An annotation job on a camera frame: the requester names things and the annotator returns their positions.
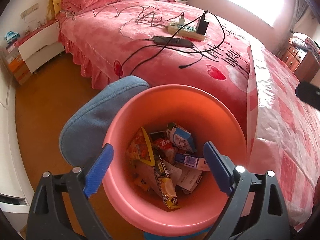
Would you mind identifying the white paper receipt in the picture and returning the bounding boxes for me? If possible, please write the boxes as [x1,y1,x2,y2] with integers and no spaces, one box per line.
[164,161,202,194]

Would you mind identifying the yellow green snack bag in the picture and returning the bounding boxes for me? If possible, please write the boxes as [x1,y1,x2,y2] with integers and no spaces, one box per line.
[126,127,155,166]

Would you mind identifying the yellow coffeemix sachet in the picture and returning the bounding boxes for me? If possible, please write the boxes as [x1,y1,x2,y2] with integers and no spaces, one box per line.
[153,154,180,209]

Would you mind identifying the white blue wrapper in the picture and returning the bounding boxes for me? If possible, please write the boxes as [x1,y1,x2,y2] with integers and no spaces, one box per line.
[166,122,197,153]

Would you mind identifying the red orange snack wrapper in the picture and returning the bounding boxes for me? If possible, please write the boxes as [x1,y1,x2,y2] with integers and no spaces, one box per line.
[152,138,177,164]

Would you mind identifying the pink trash bin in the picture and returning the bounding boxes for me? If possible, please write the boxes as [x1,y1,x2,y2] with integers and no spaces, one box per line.
[103,85,247,237]

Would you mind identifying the brown wooden cabinet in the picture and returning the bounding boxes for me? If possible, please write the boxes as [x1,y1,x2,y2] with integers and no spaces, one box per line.
[280,42,319,82]

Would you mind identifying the red checkered tablecloth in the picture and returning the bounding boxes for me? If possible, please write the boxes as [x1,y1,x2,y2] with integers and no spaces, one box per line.
[247,45,319,228]

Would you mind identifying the white wardrobe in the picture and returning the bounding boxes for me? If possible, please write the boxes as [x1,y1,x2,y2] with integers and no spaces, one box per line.
[0,62,34,232]

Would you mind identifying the folded blankets on cabinet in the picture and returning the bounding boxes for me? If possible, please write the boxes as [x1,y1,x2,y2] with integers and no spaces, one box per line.
[290,33,319,60]

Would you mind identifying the blue cushioned stool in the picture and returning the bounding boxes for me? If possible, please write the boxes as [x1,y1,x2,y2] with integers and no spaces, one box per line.
[59,75,150,166]

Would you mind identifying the grey curtain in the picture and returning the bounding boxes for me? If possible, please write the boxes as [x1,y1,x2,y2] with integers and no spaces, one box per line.
[273,0,308,56]

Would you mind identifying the black charger adapter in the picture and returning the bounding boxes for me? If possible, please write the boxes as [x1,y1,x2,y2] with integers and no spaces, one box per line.
[196,15,209,36]

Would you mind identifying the white power strip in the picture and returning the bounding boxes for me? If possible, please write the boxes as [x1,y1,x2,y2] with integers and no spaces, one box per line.
[167,21,206,41]

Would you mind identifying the black smartphone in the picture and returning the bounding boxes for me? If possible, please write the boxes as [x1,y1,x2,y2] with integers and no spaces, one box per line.
[152,36,194,48]

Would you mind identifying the white charger plug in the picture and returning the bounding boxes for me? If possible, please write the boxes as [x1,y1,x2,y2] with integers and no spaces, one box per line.
[178,15,185,26]

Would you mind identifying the orange storage boxes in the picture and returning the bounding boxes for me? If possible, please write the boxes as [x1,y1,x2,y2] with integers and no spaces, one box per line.
[5,48,32,85]

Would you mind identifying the pink bed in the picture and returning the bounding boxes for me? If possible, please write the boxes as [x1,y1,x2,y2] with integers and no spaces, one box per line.
[57,0,261,130]

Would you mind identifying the white nightstand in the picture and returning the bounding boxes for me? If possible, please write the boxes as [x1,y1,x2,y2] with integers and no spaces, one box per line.
[18,22,65,73]

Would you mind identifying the black charging cable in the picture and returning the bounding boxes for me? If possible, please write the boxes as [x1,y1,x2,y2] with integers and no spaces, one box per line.
[117,4,226,78]

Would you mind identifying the wall socket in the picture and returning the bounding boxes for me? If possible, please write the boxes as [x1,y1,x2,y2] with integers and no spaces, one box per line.
[21,3,39,19]

